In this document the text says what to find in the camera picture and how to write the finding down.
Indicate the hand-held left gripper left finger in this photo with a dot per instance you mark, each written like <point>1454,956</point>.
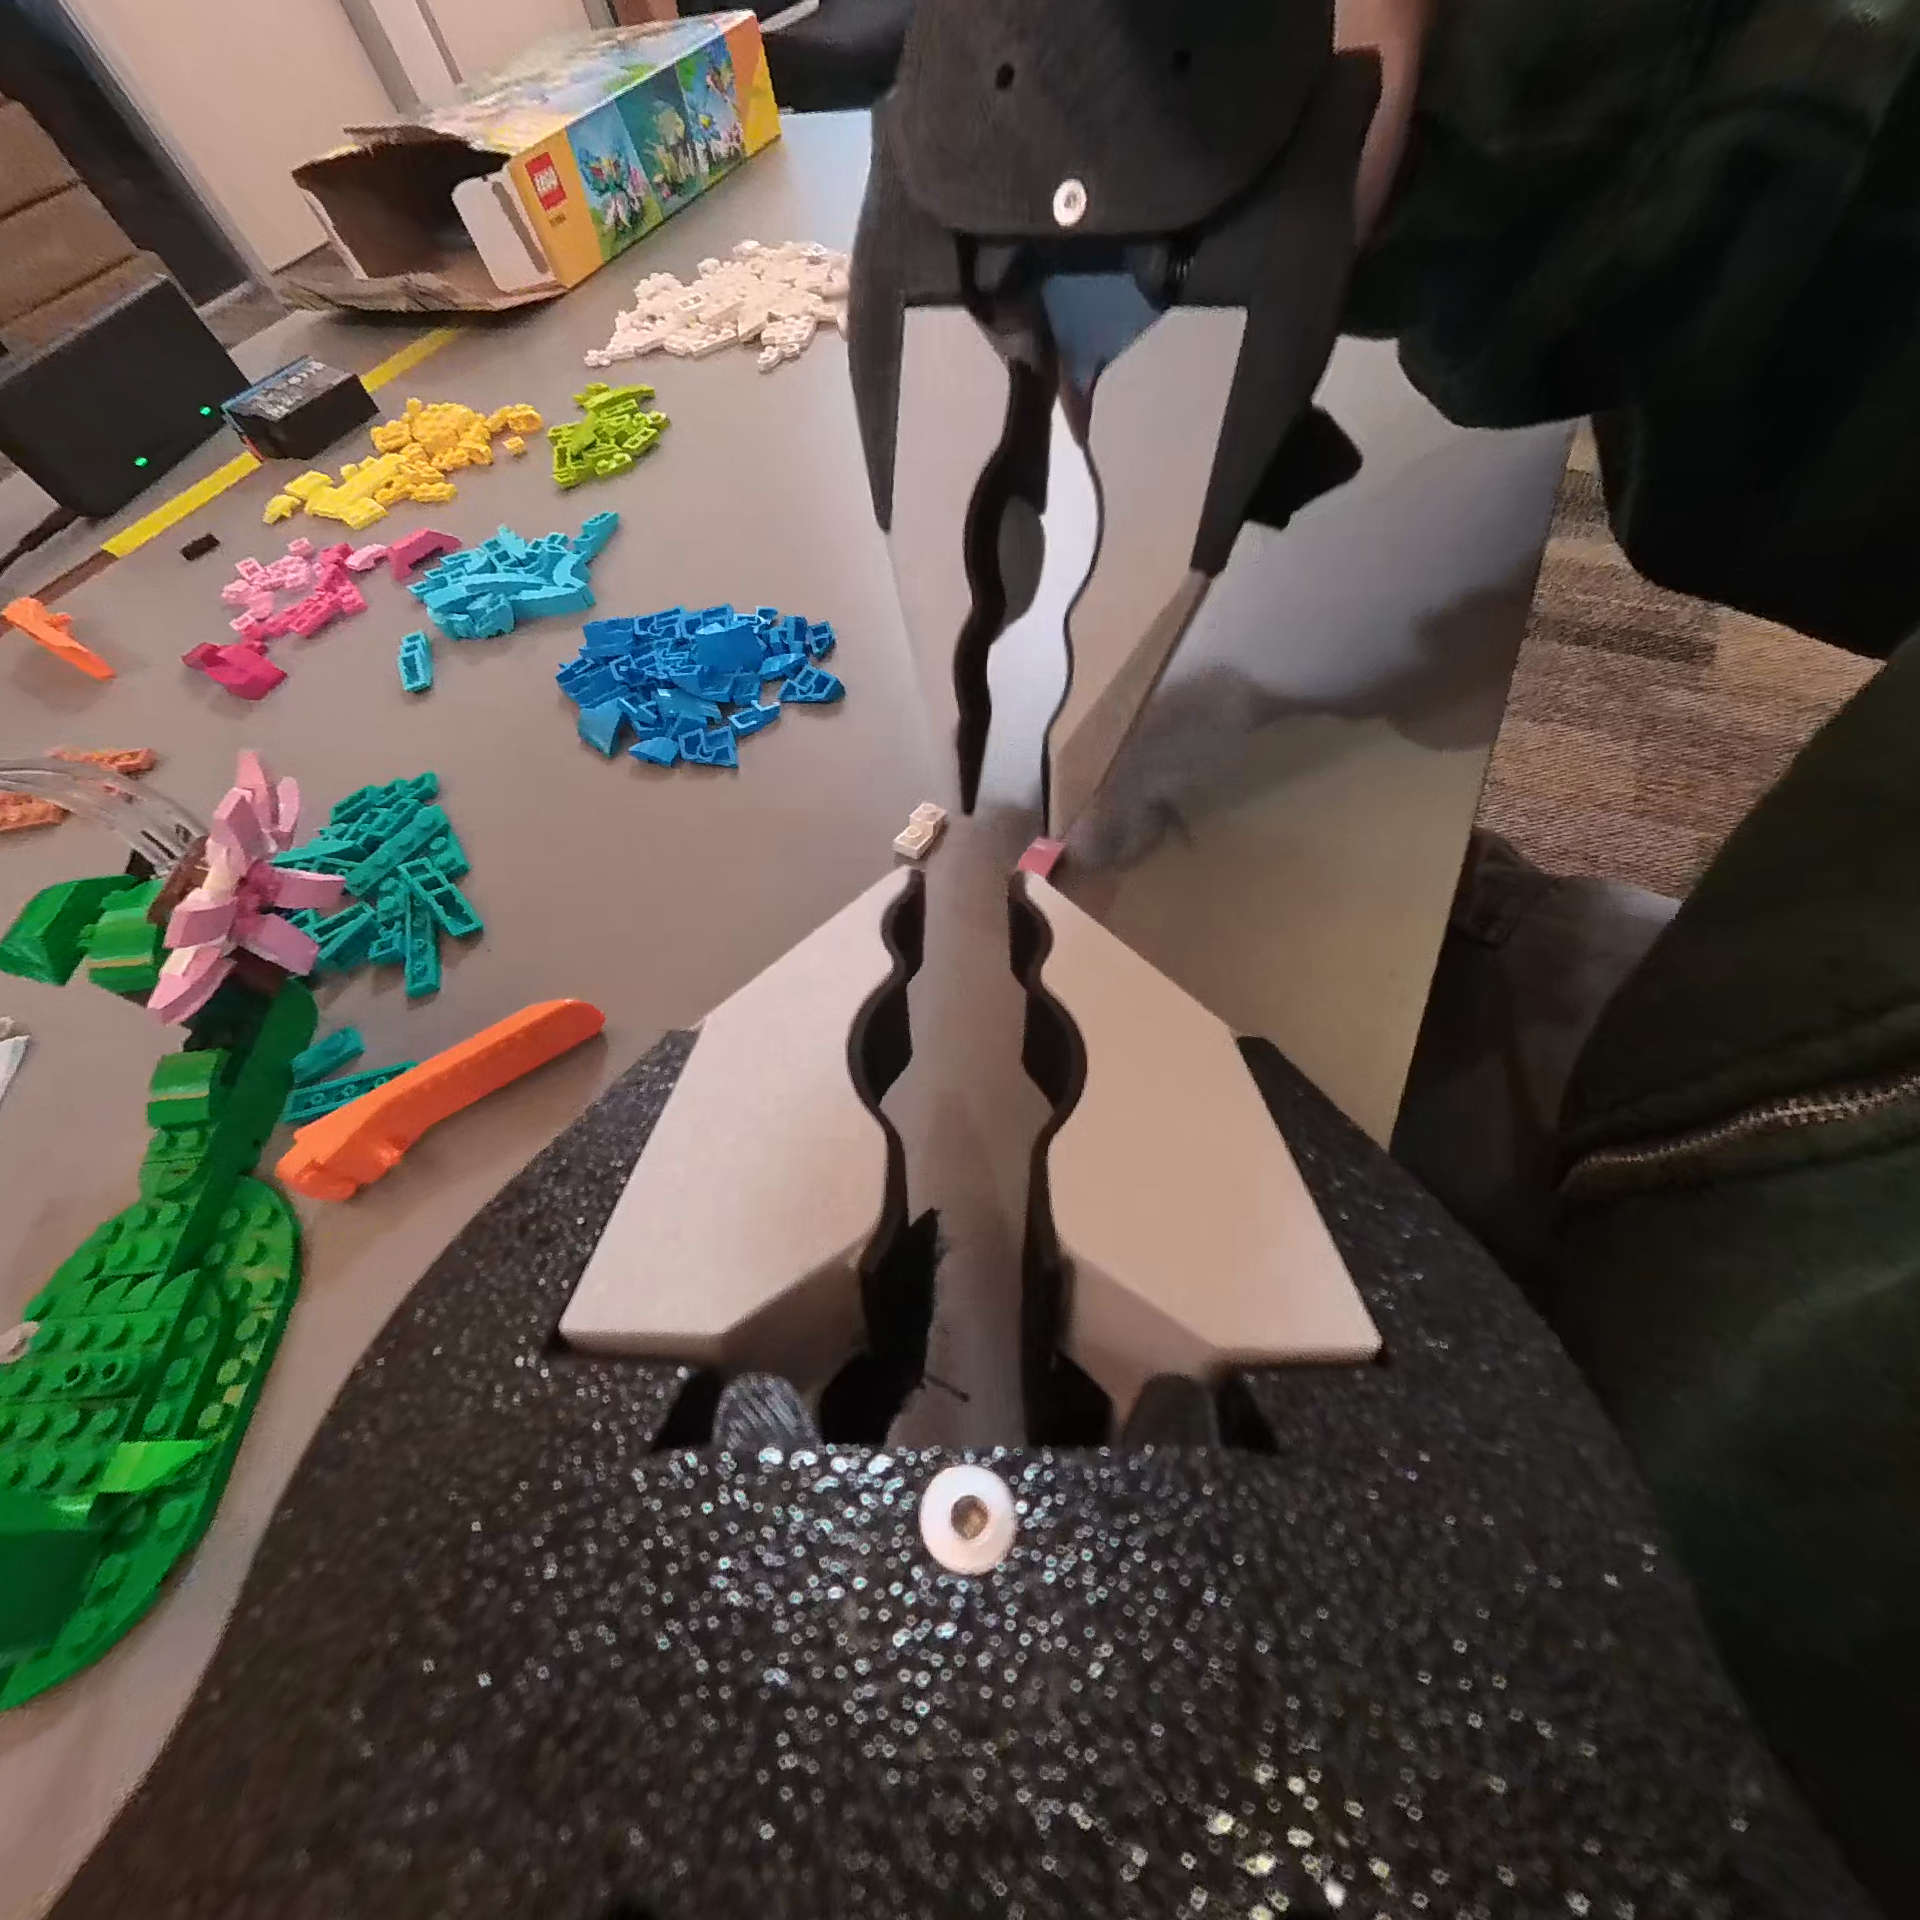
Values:
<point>735,1184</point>

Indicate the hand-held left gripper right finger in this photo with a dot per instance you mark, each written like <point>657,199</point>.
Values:
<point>1202,1200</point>

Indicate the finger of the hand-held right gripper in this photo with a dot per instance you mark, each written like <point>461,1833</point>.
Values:
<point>934,450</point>
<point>1162,450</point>

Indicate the small pink lego piece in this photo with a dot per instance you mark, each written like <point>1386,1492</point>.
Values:
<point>1041,857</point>

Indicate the small tan lego plate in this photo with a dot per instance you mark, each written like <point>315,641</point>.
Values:
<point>921,833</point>

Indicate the person's right forearm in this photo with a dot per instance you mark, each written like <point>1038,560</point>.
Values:
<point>1651,224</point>

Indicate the pile of white lego pieces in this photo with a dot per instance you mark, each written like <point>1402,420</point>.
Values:
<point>735,307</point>

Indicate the orange lego brick separator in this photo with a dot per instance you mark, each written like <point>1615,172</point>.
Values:
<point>451,1088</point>

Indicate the pile of lime lego pieces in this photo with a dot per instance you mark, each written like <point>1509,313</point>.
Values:
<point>610,435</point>

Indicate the pile of blue lego pieces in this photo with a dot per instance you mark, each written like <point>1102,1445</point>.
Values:
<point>699,682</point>

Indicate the long teal lego plate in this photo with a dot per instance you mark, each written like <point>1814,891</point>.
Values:
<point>354,1093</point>

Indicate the yellow lego set box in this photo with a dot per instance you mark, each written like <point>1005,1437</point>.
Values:
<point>630,149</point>

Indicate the short teal lego brick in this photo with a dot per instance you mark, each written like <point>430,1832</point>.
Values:
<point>329,1051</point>

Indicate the pile of cyan lego pieces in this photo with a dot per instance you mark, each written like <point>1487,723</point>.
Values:
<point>511,578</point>

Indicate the pile of teal lego pieces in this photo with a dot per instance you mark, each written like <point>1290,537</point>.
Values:
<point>389,885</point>

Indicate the pile of yellow lego pieces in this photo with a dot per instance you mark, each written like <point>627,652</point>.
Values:
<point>405,457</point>

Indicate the single cyan lego brick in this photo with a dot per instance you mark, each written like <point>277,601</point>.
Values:
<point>418,660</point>

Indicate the green lego plant pink flower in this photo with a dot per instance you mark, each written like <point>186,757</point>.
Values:
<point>135,1320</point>

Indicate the pile of pink lego pieces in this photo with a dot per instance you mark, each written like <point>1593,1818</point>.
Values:
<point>300,593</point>

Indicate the clear curved lego piece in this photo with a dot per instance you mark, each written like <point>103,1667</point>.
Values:
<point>130,809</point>

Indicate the flat orange lego pieces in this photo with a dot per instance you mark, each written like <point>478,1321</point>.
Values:
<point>90,761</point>

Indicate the orange lego wing piece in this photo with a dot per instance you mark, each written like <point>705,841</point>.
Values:
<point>53,639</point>

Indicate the person's right hand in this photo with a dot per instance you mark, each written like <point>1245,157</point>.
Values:
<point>1395,89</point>

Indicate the dark green jacket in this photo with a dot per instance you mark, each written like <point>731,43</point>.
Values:
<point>1770,1348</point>

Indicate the small black box blue label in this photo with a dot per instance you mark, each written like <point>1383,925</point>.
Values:
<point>300,407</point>

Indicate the large black box device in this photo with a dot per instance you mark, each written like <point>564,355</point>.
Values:
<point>107,388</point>

